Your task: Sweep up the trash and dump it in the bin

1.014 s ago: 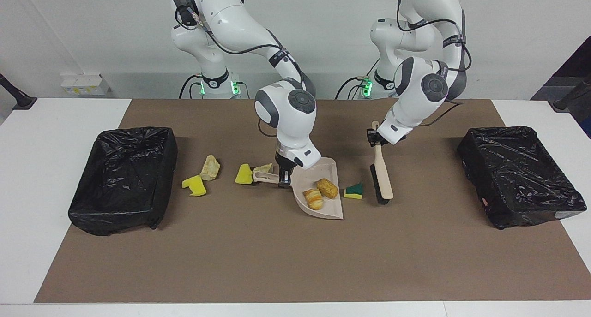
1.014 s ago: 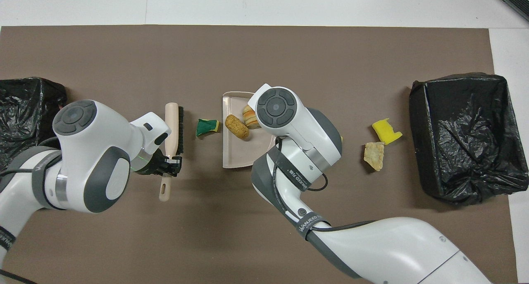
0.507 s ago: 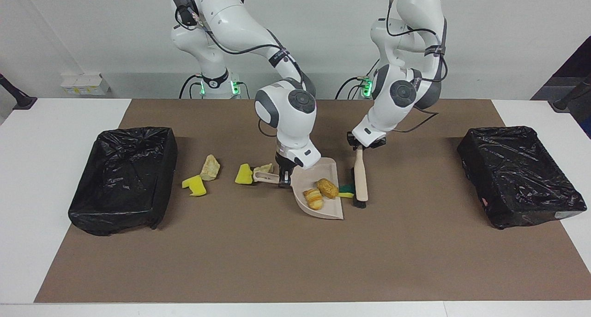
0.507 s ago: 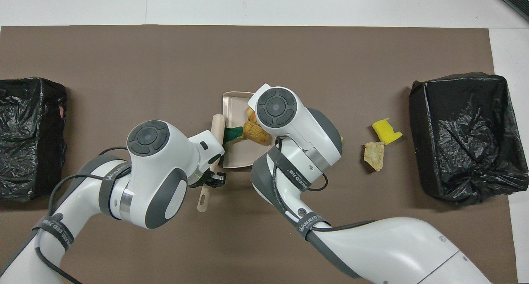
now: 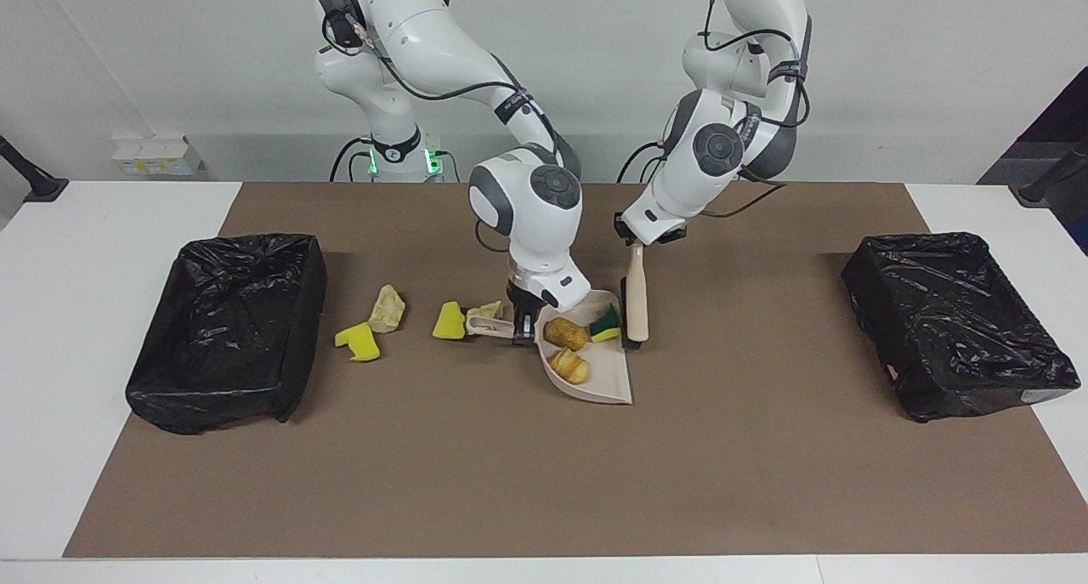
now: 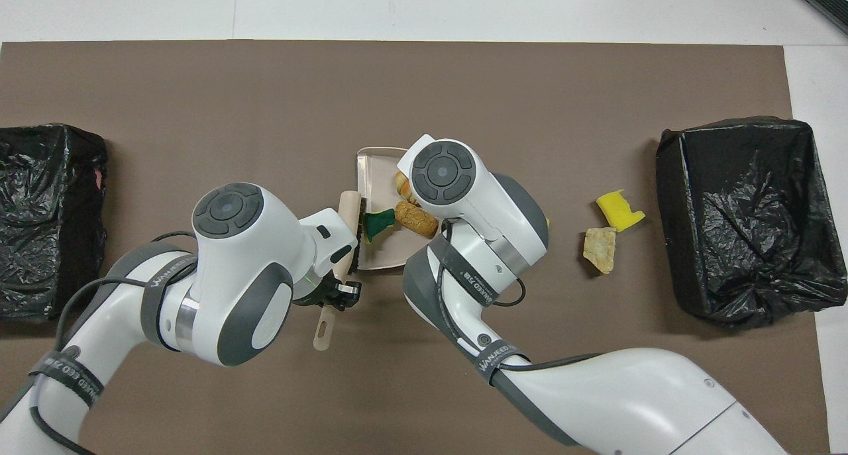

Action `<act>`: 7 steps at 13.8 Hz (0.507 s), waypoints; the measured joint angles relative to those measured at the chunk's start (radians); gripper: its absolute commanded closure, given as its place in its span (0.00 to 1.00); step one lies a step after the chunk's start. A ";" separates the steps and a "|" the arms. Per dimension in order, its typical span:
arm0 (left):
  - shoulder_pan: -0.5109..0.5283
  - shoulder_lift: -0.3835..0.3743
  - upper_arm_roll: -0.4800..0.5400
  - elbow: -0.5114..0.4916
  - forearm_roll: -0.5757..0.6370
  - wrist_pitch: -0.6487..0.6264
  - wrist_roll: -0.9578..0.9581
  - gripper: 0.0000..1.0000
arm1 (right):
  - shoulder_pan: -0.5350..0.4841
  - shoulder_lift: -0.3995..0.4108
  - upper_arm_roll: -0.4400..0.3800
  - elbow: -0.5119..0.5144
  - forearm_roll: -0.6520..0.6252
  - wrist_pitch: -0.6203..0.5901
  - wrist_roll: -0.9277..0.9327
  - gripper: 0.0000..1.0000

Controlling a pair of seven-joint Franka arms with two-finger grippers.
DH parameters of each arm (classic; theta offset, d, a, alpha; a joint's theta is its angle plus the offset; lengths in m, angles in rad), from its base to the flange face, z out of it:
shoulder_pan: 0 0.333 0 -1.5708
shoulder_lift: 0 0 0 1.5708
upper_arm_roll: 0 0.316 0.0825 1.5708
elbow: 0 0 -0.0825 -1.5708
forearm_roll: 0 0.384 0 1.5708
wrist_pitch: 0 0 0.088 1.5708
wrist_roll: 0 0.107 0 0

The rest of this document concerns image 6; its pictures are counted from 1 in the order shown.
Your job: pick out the brown toy bread roll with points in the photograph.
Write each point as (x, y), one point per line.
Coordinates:
(414, 218)

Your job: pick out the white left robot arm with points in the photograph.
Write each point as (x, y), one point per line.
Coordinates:
(232, 276)

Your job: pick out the striped toy croissant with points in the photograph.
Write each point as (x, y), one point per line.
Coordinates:
(401, 185)

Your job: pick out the brown table mat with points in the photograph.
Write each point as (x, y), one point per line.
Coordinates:
(265, 97)

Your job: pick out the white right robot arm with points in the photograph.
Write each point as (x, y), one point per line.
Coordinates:
(629, 402)

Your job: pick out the bin with black trash bag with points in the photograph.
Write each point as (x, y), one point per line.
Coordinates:
(748, 223)
(46, 210)

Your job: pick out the beige hand brush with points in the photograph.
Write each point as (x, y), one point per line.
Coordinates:
(322, 329)

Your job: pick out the large beige foam chunk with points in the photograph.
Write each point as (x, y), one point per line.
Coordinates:
(600, 250)

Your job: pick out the yellow green sponge piece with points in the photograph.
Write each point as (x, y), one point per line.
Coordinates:
(376, 224)

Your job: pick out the beige plastic dustpan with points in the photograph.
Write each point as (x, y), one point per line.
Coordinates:
(377, 177)

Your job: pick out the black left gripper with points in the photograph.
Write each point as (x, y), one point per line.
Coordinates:
(328, 295)

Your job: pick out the notched yellow sponge piece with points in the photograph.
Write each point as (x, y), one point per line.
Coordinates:
(617, 210)

